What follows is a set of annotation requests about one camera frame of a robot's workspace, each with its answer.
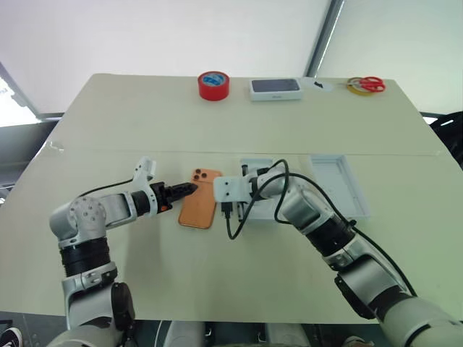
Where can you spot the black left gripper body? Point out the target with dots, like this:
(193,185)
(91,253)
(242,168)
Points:
(159,197)

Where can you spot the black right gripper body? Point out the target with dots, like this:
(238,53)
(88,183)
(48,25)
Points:
(254,188)

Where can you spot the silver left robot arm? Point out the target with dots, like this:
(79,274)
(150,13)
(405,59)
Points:
(90,213)

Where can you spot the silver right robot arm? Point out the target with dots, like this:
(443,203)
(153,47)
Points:
(307,207)

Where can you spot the white phone box base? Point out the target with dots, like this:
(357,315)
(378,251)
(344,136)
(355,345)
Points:
(260,211)

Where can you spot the closed white phone box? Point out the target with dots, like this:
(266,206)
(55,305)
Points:
(276,90)

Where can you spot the white phone box lid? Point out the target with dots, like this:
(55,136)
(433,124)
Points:
(340,188)

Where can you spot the orange smartphone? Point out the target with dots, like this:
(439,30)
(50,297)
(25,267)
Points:
(197,206)

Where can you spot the red tape roll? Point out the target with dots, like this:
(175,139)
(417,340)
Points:
(213,86)

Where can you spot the small white card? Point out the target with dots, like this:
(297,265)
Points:
(320,85)

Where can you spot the pale grey rounded shape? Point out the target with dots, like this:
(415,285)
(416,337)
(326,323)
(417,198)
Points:
(184,334)
(285,334)

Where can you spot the thin yellow tape roll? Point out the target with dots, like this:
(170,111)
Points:
(351,88)

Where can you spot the grey metal pole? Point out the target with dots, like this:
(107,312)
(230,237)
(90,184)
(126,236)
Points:
(325,36)

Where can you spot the black and white shoe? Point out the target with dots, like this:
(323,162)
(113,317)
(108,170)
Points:
(11,336)

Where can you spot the black chair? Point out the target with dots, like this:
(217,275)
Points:
(450,133)

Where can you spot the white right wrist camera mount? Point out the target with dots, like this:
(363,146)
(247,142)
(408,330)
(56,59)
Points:
(231,189)

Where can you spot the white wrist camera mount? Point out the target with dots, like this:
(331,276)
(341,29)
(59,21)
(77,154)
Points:
(143,177)
(231,189)

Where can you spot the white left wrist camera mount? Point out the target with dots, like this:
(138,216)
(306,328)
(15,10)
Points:
(143,177)

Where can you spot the grey window frame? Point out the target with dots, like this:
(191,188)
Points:
(16,95)

